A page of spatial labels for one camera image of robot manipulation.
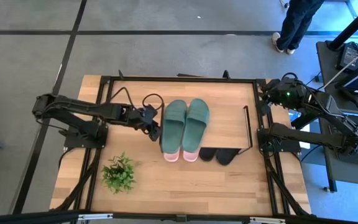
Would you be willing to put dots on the black standing desk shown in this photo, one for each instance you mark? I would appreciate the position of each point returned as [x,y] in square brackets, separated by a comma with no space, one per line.
[326,62]

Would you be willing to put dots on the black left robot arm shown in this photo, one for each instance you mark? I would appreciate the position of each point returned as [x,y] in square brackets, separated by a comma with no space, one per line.
[73,107]

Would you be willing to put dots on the black power brick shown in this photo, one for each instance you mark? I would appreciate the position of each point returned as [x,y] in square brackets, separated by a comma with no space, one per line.
[350,56]

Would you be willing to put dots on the black rig strut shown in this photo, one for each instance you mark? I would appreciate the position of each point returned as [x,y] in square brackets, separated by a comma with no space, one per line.
[300,120]

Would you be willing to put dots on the green slide sandal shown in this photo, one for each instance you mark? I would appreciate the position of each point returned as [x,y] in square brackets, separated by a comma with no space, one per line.
[196,127]
[174,130]

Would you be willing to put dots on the black desk pole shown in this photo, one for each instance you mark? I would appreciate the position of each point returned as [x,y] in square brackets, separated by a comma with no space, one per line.
[353,28]

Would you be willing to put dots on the wooden shelf with black legs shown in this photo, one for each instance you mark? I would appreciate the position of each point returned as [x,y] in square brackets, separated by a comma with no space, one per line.
[225,124]

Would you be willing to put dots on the pink slide sandal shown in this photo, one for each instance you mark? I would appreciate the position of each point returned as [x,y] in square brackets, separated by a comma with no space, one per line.
[171,157]
[190,156]

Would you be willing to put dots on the silver metal bracket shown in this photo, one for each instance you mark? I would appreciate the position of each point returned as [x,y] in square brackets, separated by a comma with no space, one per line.
[266,220]
[95,216]

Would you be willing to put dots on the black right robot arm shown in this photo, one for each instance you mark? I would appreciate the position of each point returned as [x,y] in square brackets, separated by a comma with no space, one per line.
[306,138]

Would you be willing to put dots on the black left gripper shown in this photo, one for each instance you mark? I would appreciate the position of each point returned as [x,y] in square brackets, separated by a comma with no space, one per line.
[141,118]

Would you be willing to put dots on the black keyboard tray desk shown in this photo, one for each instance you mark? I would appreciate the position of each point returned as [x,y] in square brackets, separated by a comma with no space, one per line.
[325,174]

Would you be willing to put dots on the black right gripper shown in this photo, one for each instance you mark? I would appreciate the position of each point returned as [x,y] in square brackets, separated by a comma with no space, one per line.
[277,95]

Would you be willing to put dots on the white paper sheet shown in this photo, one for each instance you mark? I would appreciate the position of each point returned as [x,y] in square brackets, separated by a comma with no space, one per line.
[305,145]

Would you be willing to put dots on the black frame bracket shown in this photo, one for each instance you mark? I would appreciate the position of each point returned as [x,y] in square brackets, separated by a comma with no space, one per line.
[120,75]
[226,74]

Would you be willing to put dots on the green artificial plant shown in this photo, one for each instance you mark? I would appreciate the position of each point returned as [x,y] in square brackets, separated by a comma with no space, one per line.
[118,175]

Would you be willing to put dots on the person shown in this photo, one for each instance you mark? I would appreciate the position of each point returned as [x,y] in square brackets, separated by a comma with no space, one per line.
[297,21]

